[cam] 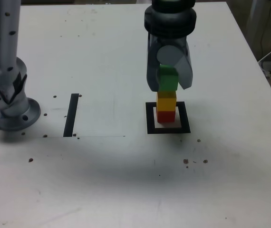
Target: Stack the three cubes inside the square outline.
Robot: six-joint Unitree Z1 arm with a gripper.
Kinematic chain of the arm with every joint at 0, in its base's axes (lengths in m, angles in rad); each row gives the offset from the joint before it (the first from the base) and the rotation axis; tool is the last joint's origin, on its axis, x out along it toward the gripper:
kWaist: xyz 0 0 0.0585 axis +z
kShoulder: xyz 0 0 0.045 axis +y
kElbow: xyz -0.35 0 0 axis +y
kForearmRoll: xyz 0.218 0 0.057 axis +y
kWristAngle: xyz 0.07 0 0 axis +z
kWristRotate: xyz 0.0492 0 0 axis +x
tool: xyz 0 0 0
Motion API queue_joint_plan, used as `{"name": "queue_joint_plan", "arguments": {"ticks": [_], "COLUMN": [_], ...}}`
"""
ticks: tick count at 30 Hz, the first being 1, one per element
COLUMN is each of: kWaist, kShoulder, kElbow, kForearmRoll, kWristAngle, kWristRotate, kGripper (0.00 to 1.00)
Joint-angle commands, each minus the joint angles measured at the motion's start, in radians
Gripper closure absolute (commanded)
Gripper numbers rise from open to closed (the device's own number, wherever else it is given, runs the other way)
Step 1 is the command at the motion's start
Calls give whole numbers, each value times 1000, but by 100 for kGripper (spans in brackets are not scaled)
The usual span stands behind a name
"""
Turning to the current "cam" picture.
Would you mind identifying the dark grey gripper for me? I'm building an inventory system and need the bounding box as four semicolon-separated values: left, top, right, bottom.
145;32;194;93

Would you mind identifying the black tape square outline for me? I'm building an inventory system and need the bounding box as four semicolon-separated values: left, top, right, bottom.
145;101;191;135

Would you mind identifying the thin black background cable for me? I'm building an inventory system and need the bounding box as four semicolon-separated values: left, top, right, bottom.
259;0;271;60

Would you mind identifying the black tape strip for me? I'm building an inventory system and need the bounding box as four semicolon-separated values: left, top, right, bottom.
63;93;79;138

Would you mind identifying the white slanted post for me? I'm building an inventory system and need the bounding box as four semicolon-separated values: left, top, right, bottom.
243;0;266;38

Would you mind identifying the green cube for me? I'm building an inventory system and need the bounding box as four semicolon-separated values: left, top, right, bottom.
159;64;179;92

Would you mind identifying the yellow cube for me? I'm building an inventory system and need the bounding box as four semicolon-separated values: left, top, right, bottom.
156;91;176;112

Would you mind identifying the red cube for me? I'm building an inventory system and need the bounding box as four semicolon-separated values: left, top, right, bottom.
156;110;175;124

